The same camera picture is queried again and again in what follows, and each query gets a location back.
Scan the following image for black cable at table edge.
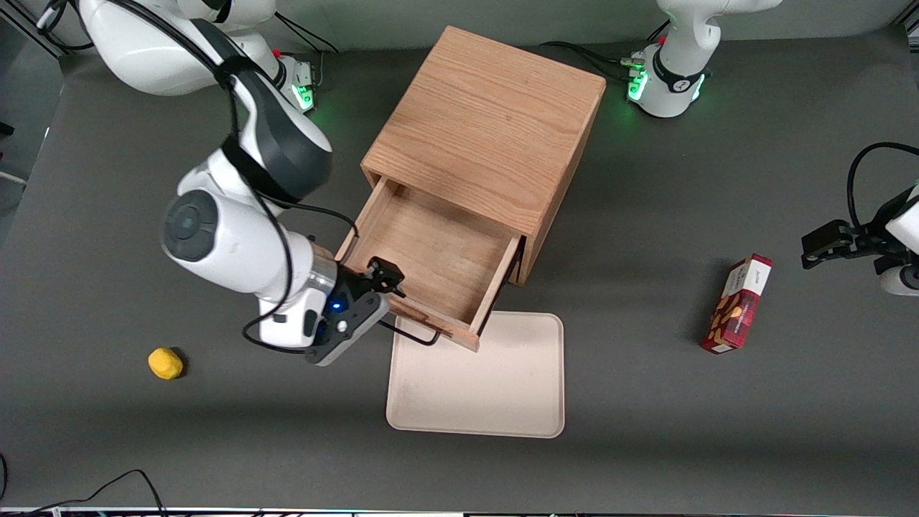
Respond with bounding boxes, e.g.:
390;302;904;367
0;452;167;517

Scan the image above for yellow lemon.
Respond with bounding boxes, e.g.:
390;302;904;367
148;348;185;381

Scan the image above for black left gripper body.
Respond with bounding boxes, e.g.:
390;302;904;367
851;224;895;261

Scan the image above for black cable at left arm base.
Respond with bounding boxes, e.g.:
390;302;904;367
542;39;647;83

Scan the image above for black cable loop on left arm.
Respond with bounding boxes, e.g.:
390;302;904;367
846;142;919;230

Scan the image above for black cable at right arm base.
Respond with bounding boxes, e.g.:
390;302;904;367
273;11;340;55

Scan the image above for wooden drawer with black handle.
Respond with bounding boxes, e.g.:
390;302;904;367
334;177;522;353

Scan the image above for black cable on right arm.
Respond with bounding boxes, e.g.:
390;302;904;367
36;0;360;353

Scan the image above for beige plastic tray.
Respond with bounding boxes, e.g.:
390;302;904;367
386;311;566;439

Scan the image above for black cable at arm base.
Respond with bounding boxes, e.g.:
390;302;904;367
273;11;340;55
542;39;647;83

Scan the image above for aluminium frame rail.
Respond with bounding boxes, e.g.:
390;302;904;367
0;6;74;58

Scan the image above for oak wooden drawer cabinet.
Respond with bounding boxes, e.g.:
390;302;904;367
359;25;607;288

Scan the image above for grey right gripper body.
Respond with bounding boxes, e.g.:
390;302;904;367
305;267;391;367

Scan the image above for red snack box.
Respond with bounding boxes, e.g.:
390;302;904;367
701;253;774;354

